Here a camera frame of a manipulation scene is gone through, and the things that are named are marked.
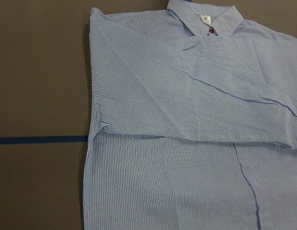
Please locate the light blue striped shirt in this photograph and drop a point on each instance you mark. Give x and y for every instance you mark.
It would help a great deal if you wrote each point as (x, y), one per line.
(193, 122)

